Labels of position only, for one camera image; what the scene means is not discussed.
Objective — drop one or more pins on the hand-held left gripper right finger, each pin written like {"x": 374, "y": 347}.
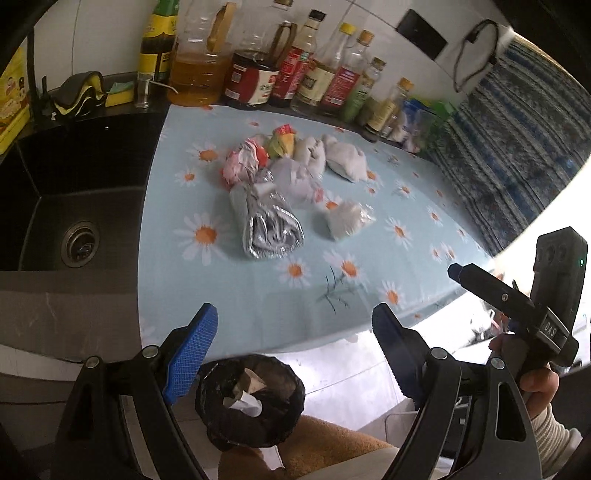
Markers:
{"x": 392, "y": 350}

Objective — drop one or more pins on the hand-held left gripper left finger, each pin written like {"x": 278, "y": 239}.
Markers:
{"x": 194, "y": 353}

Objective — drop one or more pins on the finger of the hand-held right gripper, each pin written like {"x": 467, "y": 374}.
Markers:
{"x": 489, "y": 286}

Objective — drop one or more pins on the trash bin with black liner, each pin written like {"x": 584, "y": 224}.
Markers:
{"x": 272, "y": 415}

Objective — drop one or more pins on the clear bag with white paper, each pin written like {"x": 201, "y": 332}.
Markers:
{"x": 344, "y": 220}

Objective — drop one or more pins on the silver foil wrapper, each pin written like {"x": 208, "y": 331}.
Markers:
{"x": 270, "y": 221}

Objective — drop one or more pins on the large white bag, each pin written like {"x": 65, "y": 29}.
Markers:
{"x": 346, "y": 159}

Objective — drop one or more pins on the white plastic bag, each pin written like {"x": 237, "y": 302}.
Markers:
{"x": 295, "y": 180}

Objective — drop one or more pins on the red and white wrapper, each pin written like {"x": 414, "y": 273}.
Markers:
{"x": 244, "y": 161}

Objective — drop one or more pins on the small white bag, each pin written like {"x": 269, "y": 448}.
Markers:
{"x": 310, "y": 152}

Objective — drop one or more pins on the green and red snack wrapper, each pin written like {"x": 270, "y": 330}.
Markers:
{"x": 282, "y": 142}

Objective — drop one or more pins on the person's right forearm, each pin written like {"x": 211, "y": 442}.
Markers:
{"x": 556, "y": 438}

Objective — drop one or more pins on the person's right hand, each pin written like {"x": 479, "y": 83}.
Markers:
{"x": 538, "y": 390}

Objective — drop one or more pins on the crumpled white paper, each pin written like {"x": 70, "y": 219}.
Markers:
{"x": 244, "y": 397}

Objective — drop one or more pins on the floral light blue tablecloth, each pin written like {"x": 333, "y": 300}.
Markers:
{"x": 258, "y": 295}

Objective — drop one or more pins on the person's leg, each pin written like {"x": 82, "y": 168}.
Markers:
{"x": 323, "y": 454}

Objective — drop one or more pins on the blue patterned cloth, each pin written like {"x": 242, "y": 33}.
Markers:
{"x": 512, "y": 152}

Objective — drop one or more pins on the metal sink drain strainer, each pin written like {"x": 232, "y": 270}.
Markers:
{"x": 81, "y": 243}

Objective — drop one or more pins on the white seasoning packet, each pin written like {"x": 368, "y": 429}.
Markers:
{"x": 415, "y": 129}

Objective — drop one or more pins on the green plastic packet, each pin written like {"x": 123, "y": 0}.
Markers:
{"x": 441, "y": 113}

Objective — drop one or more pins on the black kitchen sink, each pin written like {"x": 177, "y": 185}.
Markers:
{"x": 74, "y": 184}

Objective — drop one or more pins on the green sauce bottle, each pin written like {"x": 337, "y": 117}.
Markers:
{"x": 362, "y": 99}

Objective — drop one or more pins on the clear bottle with red label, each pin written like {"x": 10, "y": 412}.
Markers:
{"x": 344, "y": 81}

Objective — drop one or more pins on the clear bottle with cream label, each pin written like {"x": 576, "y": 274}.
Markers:
{"x": 318, "y": 81}

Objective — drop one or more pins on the metal soap dispenser pump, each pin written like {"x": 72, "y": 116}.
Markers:
{"x": 144, "y": 90}

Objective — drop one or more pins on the yellow and green sponge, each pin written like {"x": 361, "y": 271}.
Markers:
{"x": 121, "y": 94}

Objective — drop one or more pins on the dark soy sauce jug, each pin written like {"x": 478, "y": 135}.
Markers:
{"x": 251, "y": 78}

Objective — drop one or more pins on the large clear cooking oil jug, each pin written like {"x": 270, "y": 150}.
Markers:
{"x": 198, "y": 69}

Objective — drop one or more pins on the dark bottle with red label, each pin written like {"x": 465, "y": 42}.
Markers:
{"x": 293, "y": 69}

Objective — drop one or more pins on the yellow printed box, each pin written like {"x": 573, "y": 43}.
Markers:
{"x": 11, "y": 106}

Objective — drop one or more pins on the green bottle with yellow label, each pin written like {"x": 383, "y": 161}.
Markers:
{"x": 158, "y": 46}

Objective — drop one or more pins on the black faucet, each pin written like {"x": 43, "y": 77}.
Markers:
{"x": 32, "y": 74}

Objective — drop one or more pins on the black wall socket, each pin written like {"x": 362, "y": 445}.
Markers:
{"x": 422, "y": 34}

